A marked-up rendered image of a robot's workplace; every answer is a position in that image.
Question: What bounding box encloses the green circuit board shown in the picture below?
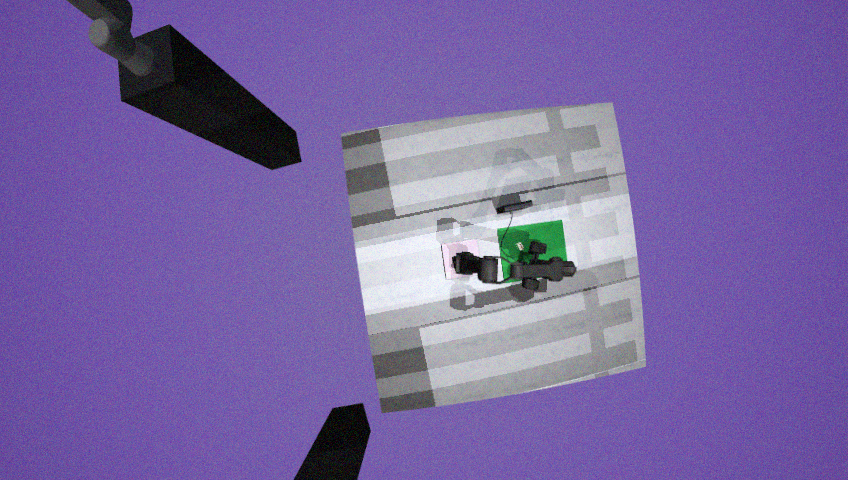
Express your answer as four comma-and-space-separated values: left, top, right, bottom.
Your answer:
497, 220, 567, 279

